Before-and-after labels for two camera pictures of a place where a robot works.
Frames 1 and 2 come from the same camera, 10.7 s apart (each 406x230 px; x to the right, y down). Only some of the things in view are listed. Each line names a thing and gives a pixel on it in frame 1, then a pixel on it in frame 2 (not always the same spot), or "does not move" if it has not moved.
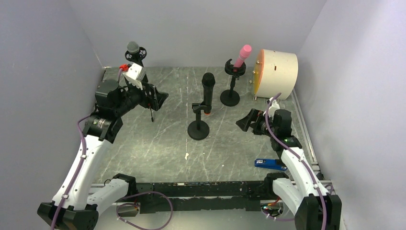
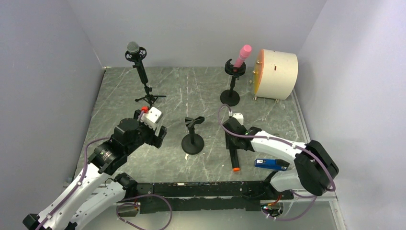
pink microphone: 244,52 does not move
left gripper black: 156,98 to 155,140
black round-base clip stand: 198,129 to 193,143
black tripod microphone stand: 137,57 does not move
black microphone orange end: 208,81 to 234,159
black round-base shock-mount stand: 231,97 does not move
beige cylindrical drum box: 276,72 does not move
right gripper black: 255,115 to 229,144
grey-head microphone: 133,47 does not move
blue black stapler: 270,164 does not move
